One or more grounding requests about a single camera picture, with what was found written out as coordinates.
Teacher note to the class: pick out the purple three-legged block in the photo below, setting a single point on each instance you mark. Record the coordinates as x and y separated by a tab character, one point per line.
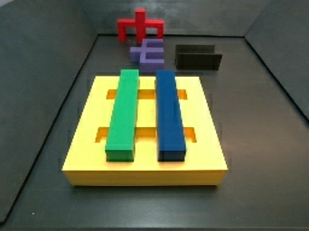
149	55

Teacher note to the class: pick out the yellow slotted board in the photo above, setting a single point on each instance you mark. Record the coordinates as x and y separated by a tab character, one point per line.
88	169

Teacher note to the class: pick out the blue bar block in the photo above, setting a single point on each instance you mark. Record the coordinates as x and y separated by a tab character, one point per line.
170	136

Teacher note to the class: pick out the green bar block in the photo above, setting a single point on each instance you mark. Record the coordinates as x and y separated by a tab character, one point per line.
121	137

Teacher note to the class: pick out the red three-legged block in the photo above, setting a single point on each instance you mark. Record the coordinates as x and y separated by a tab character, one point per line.
139	23

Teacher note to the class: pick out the black fixture bracket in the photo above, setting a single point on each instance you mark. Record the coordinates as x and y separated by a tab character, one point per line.
197	57

